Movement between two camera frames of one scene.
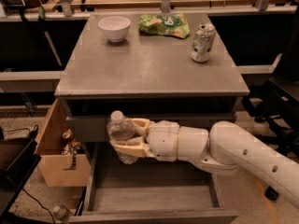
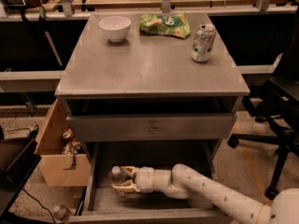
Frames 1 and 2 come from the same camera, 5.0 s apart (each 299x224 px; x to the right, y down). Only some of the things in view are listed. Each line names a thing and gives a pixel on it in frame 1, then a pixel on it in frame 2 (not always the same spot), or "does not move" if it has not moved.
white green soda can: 203,42 does not move
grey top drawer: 93,127 does not move
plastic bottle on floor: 61,212 does not move
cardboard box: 55,164 does not move
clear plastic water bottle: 121,129 → 119,176
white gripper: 163,138 → 145,179
